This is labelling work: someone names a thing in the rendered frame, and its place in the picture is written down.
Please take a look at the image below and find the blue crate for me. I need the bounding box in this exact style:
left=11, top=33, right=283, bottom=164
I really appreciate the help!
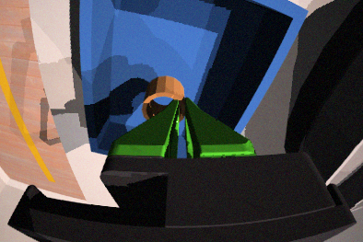
left=79, top=0, right=309, bottom=155

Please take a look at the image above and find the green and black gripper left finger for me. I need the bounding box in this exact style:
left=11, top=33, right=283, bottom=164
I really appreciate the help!
left=106, top=99, right=179, bottom=158

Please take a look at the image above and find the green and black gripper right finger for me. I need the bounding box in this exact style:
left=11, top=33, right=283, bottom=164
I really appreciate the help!
left=185, top=98, right=256, bottom=158

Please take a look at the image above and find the bronze bushing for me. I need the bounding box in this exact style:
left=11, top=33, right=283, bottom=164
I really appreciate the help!
left=142, top=75, right=185, bottom=122

